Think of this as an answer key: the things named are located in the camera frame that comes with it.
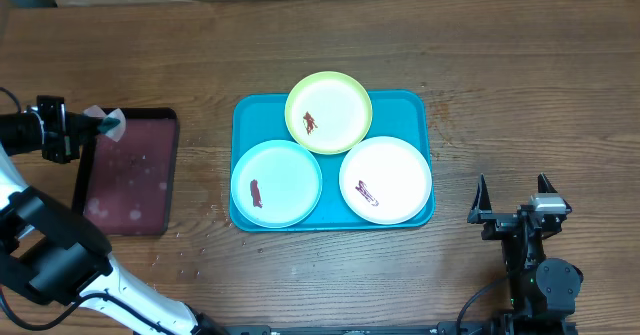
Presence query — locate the green scrubbing sponge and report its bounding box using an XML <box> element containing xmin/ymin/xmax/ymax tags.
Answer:
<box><xmin>83</xmin><ymin>105</ymin><xmax>126</xmax><ymax>142</ymax></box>

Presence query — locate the light blue plate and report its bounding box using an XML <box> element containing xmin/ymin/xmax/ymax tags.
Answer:
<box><xmin>230</xmin><ymin>140</ymin><xmax>323</xmax><ymax>229</ymax></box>

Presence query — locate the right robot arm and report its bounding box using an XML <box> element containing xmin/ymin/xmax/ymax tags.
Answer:
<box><xmin>454</xmin><ymin>173</ymin><xmax>584</xmax><ymax>334</ymax></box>

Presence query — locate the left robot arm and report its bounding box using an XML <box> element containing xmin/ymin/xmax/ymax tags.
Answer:
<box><xmin>1</xmin><ymin>95</ymin><xmax>225</xmax><ymax>335</ymax></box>

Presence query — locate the black tray with red liquid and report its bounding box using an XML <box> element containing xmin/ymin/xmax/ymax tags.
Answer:
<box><xmin>71</xmin><ymin>106</ymin><xmax>179</xmax><ymax>236</ymax></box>

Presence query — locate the blue plastic serving tray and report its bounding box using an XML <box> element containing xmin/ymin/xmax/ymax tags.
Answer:
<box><xmin>230</xmin><ymin>89</ymin><xmax>431</xmax><ymax>232</ymax></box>

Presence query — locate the white pink plate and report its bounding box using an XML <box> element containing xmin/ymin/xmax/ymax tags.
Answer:
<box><xmin>339</xmin><ymin>136</ymin><xmax>433</xmax><ymax>225</ymax></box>

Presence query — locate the yellow-green plate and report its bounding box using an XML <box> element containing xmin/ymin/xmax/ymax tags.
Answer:
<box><xmin>284</xmin><ymin>71</ymin><xmax>373</xmax><ymax>155</ymax></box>

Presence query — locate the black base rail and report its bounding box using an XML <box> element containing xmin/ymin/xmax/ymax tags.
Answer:
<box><xmin>132</xmin><ymin>320</ymin><xmax>579</xmax><ymax>335</ymax></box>

